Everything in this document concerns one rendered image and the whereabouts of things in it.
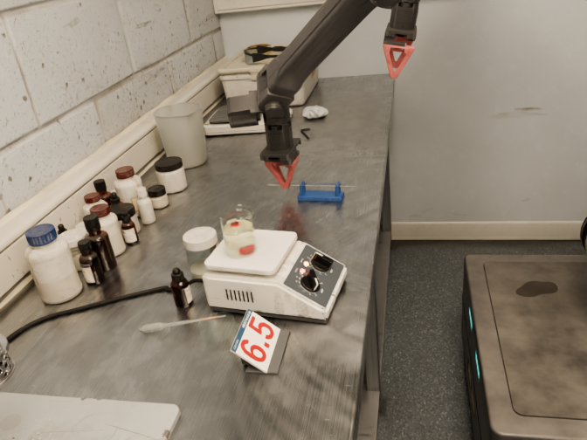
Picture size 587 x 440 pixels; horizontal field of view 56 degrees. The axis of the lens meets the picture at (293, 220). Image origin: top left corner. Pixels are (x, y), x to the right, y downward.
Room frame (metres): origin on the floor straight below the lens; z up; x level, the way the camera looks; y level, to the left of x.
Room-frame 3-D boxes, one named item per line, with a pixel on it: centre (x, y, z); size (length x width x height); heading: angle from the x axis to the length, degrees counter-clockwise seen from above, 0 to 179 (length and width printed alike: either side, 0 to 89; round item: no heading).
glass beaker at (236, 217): (0.75, 0.08, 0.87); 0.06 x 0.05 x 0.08; 56
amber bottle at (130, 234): (1.00, 0.33, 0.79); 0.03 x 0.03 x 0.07
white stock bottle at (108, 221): (0.97, 0.37, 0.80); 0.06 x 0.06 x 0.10
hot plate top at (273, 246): (0.76, 0.07, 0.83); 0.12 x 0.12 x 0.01; 68
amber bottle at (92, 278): (0.86, 0.37, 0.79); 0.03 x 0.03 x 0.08
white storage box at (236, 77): (2.04, 0.01, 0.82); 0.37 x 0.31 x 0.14; 166
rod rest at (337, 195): (1.10, -0.07, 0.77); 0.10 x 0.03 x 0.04; 71
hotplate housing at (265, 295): (0.75, 0.05, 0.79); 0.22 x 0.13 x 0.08; 68
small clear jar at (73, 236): (0.93, 0.42, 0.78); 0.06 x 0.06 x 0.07
